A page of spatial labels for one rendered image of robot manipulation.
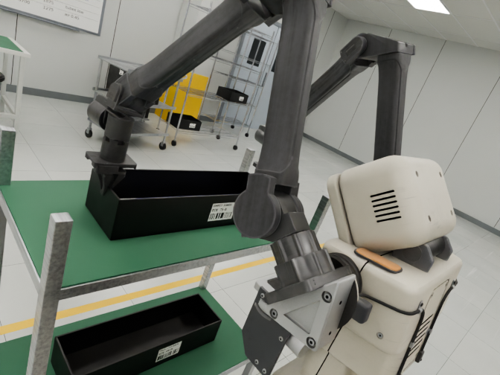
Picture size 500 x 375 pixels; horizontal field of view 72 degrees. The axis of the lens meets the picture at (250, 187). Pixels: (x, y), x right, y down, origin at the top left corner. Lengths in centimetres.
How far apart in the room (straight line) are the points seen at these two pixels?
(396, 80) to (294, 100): 39
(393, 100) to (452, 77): 733
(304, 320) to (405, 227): 21
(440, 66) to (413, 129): 131
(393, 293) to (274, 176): 24
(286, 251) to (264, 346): 30
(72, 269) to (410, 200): 65
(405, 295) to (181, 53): 57
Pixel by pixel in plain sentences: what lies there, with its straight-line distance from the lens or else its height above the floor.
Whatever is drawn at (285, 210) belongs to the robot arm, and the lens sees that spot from 52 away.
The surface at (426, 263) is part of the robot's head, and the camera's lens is 62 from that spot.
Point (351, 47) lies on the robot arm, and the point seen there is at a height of 155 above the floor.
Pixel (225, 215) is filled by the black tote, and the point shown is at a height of 99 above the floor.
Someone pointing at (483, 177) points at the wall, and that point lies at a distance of 785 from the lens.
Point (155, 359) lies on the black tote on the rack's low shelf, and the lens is 141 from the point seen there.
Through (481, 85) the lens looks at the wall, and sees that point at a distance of 805.
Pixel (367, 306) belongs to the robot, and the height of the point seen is 120.
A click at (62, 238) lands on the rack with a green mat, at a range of 69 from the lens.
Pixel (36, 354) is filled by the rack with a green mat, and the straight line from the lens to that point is 87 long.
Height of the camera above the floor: 145
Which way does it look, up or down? 20 degrees down
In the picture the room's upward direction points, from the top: 20 degrees clockwise
